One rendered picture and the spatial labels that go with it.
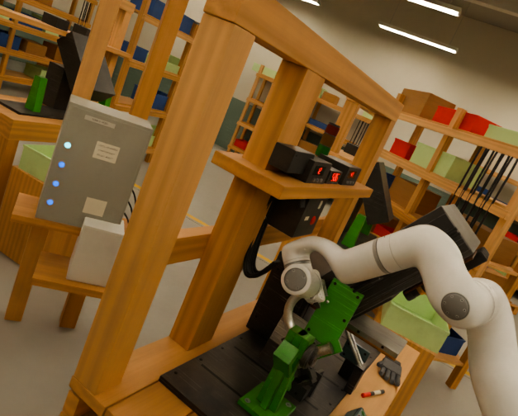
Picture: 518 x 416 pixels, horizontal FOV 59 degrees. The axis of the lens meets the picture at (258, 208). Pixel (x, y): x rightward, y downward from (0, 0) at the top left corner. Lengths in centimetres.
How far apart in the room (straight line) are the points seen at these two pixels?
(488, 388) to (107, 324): 87
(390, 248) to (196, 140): 51
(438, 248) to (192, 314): 83
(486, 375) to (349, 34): 1028
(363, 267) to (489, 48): 974
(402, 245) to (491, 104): 952
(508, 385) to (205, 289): 88
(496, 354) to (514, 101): 965
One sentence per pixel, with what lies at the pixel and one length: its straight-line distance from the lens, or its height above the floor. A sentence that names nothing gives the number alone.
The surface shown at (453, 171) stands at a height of 174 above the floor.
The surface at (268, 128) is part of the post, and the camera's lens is 137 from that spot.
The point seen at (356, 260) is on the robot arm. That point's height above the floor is 147.
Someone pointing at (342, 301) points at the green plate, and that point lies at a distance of 158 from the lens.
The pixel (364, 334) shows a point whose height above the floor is 112.
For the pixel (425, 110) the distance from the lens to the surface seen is 537.
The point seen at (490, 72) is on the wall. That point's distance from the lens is 1064.
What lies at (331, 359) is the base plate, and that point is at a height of 90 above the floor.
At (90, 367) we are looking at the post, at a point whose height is 94.
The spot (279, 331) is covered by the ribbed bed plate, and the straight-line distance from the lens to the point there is 166.
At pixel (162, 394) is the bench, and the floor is 88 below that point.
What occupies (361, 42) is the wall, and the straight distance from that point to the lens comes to 1096.
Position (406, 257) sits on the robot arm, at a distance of 110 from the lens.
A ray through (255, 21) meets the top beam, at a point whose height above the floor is 188.
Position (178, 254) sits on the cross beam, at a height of 122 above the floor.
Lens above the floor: 176
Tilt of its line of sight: 14 degrees down
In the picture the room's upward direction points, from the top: 23 degrees clockwise
